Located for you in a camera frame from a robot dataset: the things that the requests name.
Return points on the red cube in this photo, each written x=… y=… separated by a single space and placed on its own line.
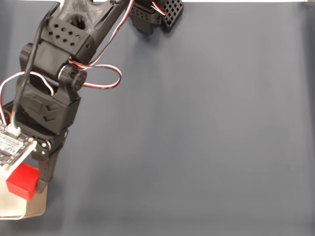
x=22 y=179

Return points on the beige square box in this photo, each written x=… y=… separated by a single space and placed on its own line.
x=37 y=206

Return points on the white tissue paper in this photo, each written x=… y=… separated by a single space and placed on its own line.
x=9 y=204

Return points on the dark blue-grey table mat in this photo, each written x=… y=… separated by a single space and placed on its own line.
x=197 y=123

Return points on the white camera board with bracket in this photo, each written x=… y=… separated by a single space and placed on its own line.
x=9 y=147

